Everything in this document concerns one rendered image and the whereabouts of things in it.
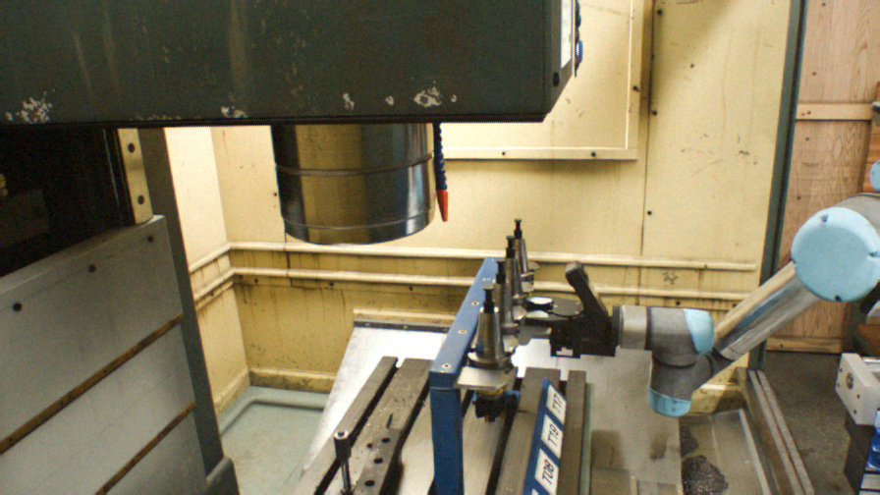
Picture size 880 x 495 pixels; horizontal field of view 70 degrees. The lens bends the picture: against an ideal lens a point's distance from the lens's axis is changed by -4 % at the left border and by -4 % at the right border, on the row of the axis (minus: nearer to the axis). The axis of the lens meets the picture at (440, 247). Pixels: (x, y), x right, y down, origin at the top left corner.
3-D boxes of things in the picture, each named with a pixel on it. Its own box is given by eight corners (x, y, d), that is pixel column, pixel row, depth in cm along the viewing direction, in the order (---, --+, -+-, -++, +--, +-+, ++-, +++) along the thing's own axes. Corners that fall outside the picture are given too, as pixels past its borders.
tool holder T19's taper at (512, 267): (500, 287, 117) (499, 250, 115) (524, 288, 116) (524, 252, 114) (496, 296, 113) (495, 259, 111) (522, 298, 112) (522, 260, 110)
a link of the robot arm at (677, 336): (711, 368, 106) (717, 322, 103) (643, 362, 109) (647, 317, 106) (704, 346, 113) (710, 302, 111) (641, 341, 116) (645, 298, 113)
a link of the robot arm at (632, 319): (647, 317, 106) (644, 298, 114) (619, 315, 107) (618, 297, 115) (643, 357, 109) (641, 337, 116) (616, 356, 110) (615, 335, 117)
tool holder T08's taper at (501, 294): (489, 312, 107) (490, 274, 105) (517, 315, 106) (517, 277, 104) (483, 324, 103) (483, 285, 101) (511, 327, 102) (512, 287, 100)
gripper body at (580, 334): (545, 357, 113) (617, 362, 110) (547, 311, 110) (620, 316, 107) (549, 337, 120) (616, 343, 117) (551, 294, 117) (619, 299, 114)
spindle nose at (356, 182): (325, 200, 77) (315, 98, 73) (455, 205, 73) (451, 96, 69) (250, 243, 63) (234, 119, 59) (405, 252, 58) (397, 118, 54)
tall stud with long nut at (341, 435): (357, 487, 116) (351, 426, 112) (353, 497, 113) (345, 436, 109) (344, 485, 116) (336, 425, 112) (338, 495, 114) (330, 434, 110)
